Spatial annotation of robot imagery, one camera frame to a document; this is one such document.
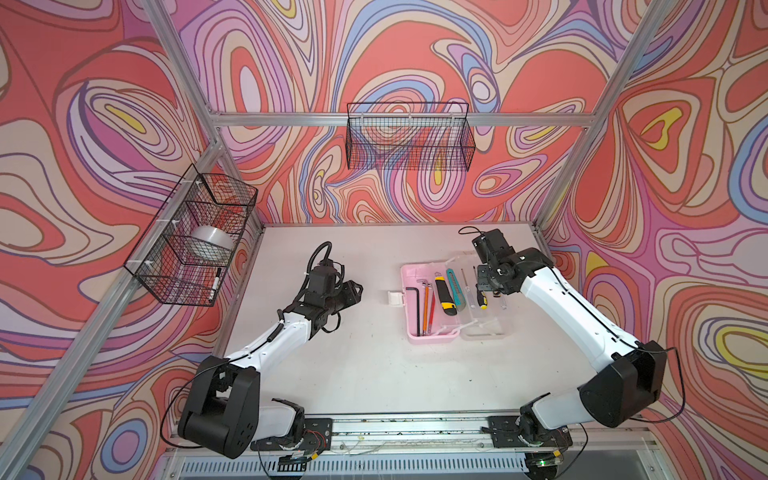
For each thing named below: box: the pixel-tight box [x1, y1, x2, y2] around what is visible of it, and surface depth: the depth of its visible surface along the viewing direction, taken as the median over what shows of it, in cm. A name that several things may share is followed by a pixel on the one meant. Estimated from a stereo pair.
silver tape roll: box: [190, 225, 235, 250], surface depth 75 cm
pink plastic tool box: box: [388, 252, 510, 345], surface depth 92 cm
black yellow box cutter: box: [435, 276, 457, 316], surface depth 91 cm
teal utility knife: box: [446, 268, 467, 312], surface depth 92 cm
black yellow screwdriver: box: [475, 283, 489, 310], surface depth 85 cm
